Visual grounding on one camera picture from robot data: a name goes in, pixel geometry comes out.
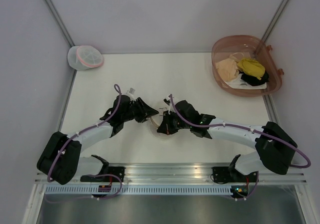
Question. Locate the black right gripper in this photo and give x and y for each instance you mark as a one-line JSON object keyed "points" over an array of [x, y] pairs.
{"points": [[165, 127]]}

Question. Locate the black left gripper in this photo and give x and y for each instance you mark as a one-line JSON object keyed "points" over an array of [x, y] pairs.
{"points": [[145, 110]]}

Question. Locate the beige round mesh laundry bag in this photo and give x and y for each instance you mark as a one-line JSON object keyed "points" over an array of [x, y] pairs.
{"points": [[156, 120]]}

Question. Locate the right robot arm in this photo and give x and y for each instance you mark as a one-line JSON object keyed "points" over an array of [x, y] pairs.
{"points": [[273, 147]]}

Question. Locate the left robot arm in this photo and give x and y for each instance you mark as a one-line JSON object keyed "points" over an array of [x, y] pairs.
{"points": [[61, 158]]}

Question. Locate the beige bra in basket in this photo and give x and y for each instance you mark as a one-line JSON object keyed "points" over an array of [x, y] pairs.
{"points": [[228, 68]]}

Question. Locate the white pink-trimmed mesh laundry bag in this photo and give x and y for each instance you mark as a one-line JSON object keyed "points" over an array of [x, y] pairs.
{"points": [[83, 58]]}

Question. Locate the white garment in basket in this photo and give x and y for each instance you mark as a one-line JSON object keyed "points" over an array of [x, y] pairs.
{"points": [[238, 83]]}

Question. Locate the black garment in basket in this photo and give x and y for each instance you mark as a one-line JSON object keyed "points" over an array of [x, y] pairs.
{"points": [[254, 81]]}

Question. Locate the yellow garment in basket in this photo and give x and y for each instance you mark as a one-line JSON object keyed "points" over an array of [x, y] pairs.
{"points": [[251, 67]]}

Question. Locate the translucent pink plastic basket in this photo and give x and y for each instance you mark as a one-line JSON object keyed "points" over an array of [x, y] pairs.
{"points": [[228, 51]]}

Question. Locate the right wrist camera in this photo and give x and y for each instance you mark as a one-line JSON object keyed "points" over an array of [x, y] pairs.
{"points": [[168, 103]]}

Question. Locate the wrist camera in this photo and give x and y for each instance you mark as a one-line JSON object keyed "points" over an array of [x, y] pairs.
{"points": [[131, 94], [168, 103]]}

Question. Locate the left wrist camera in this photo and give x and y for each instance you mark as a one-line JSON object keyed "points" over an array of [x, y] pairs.
{"points": [[131, 94]]}

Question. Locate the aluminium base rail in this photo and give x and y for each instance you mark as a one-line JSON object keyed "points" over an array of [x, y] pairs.
{"points": [[195, 173]]}

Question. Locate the white slotted cable duct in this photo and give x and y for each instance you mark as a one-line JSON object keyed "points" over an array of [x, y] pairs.
{"points": [[140, 189]]}

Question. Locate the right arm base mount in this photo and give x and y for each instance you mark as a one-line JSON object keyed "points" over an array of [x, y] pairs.
{"points": [[228, 174]]}

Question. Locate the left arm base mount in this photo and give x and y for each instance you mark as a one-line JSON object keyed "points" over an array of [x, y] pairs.
{"points": [[107, 172]]}

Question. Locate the left aluminium frame post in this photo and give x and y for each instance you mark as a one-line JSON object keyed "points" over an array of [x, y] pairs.
{"points": [[58, 20]]}

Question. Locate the aluminium frame post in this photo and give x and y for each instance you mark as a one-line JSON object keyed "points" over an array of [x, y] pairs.
{"points": [[275, 19], [58, 20]]}

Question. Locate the right aluminium frame post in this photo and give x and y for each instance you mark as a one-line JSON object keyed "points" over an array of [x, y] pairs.
{"points": [[275, 19]]}

